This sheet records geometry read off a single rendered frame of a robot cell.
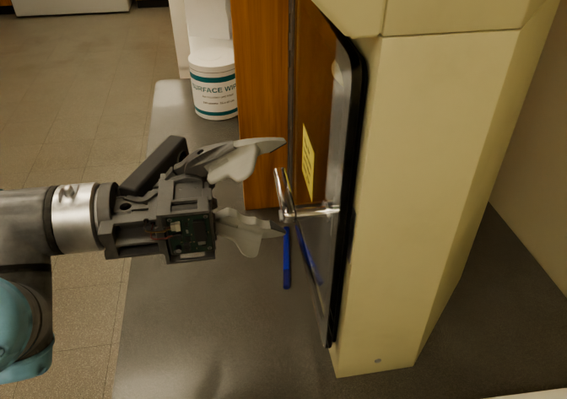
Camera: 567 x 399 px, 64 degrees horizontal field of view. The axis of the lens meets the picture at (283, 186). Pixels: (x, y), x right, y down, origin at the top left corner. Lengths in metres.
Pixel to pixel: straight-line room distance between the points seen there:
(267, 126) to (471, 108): 0.45
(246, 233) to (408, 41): 0.30
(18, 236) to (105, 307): 1.54
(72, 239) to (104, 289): 1.61
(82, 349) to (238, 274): 1.24
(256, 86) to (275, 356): 0.42
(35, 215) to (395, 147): 0.36
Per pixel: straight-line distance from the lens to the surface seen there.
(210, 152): 0.50
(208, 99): 1.18
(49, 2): 5.61
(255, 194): 0.88
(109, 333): 1.97
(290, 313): 0.73
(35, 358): 0.53
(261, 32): 0.73
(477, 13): 0.38
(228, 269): 0.79
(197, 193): 0.49
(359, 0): 0.34
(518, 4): 0.40
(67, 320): 2.07
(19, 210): 0.52
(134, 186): 0.52
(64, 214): 0.51
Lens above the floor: 1.53
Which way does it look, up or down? 38 degrees down
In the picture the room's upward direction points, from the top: straight up
